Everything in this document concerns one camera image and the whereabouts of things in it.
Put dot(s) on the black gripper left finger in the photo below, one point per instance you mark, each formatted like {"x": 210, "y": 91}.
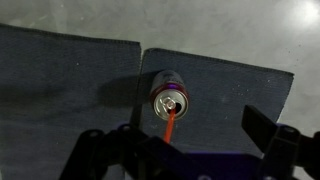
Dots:
{"x": 100, "y": 146}

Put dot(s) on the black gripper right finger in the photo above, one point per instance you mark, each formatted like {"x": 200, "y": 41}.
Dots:
{"x": 258, "y": 123}

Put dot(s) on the orange drinking straw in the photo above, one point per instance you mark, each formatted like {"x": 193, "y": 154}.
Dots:
{"x": 170, "y": 128}

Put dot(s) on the silver red soda can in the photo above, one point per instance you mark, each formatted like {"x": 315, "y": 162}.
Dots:
{"x": 166, "y": 83}

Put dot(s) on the dark blue cloth mat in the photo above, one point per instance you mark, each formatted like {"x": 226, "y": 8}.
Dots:
{"x": 226, "y": 96}
{"x": 60, "y": 83}

